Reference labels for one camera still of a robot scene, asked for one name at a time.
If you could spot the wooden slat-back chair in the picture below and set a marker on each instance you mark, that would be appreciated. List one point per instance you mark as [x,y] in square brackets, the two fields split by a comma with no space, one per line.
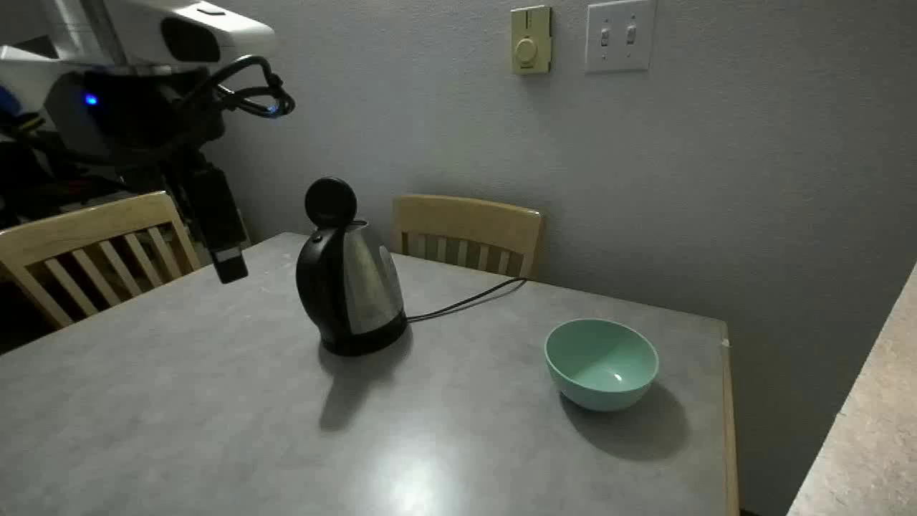
[468,229]
[89,249]

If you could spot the stainless steel electric kettle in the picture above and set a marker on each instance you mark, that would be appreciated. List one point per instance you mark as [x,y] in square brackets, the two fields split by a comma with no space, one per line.
[344,282]

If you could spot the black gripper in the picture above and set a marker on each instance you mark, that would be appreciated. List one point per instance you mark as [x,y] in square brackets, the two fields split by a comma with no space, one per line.
[205,204]

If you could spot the beige wall thermostat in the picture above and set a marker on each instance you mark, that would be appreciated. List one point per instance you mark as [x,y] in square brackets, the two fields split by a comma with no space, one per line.
[531,39]

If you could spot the grey countertop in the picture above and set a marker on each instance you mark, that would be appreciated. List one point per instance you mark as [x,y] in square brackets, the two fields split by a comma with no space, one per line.
[864,419]

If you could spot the white double light switch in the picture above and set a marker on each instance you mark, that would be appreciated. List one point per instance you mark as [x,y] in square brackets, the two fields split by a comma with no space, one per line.
[620,36]

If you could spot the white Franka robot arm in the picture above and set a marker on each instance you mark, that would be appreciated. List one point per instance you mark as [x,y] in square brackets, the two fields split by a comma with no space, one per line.
[145,39]

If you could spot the mint green bowl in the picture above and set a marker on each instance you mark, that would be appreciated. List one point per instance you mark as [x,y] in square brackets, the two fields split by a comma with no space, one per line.
[603,366]

